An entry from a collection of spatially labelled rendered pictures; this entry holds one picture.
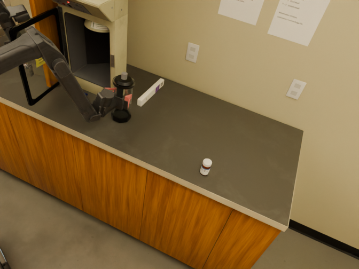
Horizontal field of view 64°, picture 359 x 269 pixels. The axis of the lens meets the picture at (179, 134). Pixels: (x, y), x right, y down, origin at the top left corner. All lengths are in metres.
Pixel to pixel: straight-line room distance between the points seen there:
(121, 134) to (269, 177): 0.76
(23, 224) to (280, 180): 1.73
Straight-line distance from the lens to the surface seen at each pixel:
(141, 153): 1.40
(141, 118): 1.58
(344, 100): 1.77
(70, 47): 1.70
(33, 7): 1.60
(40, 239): 2.27
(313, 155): 2.00
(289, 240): 2.51
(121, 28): 1.49
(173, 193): 1.48
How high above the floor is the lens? 1.98
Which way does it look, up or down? 43 degrees down
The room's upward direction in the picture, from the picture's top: 12 degrees clockwise
